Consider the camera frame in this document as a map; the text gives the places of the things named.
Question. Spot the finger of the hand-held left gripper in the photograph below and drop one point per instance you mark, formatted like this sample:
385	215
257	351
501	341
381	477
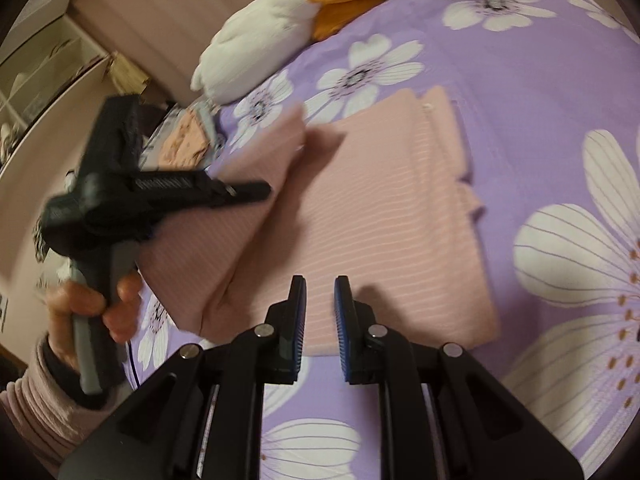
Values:
247	192

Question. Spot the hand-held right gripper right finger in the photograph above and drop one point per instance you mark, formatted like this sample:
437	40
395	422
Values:
344	330

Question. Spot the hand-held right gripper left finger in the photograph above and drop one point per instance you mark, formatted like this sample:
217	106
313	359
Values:
298	320

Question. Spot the pink long-sleeve shirt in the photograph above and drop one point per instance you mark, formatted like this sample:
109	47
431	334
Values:
375	220

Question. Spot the person's left hand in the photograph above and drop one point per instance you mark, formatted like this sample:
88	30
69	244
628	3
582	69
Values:
80	300

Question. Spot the orange floral folded garment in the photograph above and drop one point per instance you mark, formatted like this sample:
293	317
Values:
185	142

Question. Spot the grey folded garment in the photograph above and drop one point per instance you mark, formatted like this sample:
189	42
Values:
207	120

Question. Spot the yellow fringed cloth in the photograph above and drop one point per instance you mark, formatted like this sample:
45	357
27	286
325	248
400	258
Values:
127	72

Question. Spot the white shelf unit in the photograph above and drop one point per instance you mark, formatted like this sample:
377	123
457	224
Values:
45	70

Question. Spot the white goose plush toy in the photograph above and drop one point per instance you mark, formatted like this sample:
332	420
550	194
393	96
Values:
260	25

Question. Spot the purple floral blanket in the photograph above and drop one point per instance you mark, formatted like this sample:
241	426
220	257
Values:
525	125

